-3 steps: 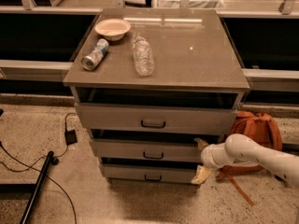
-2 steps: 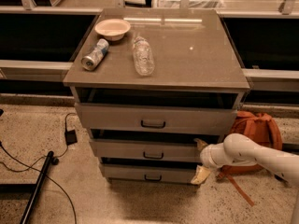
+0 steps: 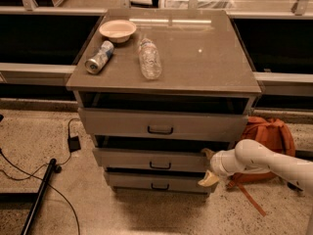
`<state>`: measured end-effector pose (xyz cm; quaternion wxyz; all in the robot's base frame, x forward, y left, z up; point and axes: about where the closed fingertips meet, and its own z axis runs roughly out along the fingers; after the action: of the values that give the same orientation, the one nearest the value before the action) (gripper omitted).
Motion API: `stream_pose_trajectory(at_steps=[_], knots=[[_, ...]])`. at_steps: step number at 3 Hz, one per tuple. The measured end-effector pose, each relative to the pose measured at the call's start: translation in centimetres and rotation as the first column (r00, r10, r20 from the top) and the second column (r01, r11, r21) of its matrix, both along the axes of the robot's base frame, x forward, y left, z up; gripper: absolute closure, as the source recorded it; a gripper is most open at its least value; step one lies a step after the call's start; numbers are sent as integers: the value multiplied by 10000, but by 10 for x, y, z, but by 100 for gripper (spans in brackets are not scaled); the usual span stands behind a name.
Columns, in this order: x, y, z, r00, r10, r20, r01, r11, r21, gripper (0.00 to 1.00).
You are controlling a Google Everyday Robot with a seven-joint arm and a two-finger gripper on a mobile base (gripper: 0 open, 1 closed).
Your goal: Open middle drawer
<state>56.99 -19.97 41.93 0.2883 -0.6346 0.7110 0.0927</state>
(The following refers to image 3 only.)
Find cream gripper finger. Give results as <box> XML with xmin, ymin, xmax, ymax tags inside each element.
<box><xmin>201</xmin><ymin>148</ymin><xmax>215</xmax><ymax>161</ymax></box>
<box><xmin>198</xmin><ymin>170</ymin><xmax>219</xmax><ymax>187</ymax></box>

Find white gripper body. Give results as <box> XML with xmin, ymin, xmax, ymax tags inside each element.
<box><xmin>210</xmin><ymin>151</ymin><xmax>231</xmax><ymax>177</ymax></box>

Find grey drawer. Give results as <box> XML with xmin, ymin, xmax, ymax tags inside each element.
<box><xmin>104</xmin><ymin>171</ymin><xmax>217</xmax><ymax>194</ymax></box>
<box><xmin>78</xmin><ymin>108</ymin><xmax>247</xmax><ymax>142</ymax></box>
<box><xmin>93</xmin><ymin>148</ymin><xmax>209</xmax><ymax>172</ymax></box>

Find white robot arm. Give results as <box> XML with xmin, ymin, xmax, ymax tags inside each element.
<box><xmin>198</xmin><ymin>139</ymin><xmax>313</xmax><ymax>195</ymax></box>

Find grey drawer cabinet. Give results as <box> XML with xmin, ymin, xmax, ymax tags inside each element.
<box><xmin>67</xmin><ymin>9</ymin><xmax>261</xmax><ymax>180</ymax></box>

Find grey bottom drawer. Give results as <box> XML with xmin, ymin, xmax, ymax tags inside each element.
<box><xmin>104</xmin><ymin>171</ymin><xmax>217</xmax><ymax>194</ymax></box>

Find grey top drawer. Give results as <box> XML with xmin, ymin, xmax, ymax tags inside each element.
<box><xmin>78</xmin><ymin>108</ymin><xmax>247</xmax><ymax>142</ymax></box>

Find orange backpack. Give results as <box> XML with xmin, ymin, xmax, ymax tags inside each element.
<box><xmin>227</xmin><ymin>117</ymin><xmax>295</xmax><ymax>216</ymax></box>

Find clear plastic water bottle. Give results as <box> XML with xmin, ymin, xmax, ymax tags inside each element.
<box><xmin>138</xmin><ymin>38</ymin><xmax>162</xmax><ymax>80</ymax></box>

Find black power adapter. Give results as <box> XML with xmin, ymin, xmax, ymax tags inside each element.
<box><xmin>67</xmin><ymin>136</ymin><xmax>81</xmax><ymax>153</ymax></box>

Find silver blue drink can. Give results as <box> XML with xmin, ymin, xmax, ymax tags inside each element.
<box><xmin>85</xmin><ymin>40</ymin><xmax>114</xmax><ymax>74</ymax></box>

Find white paper bowl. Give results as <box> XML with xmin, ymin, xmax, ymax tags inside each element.
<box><xmin>99</xmin><ymin>20</ymin><xmax>137</xmax><ymax>43</ymax></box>

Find black metal floor bar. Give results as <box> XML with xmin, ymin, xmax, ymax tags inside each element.
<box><xmin>21</xmin><ymin>159</ymin><xmax>57</xmax><ymax>235</ymax></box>

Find black floor cable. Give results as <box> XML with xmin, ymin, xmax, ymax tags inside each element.
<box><xmin>0</xmin><ymin>117</ymin><xmax>82</xmax><ymax>235</ymax></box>

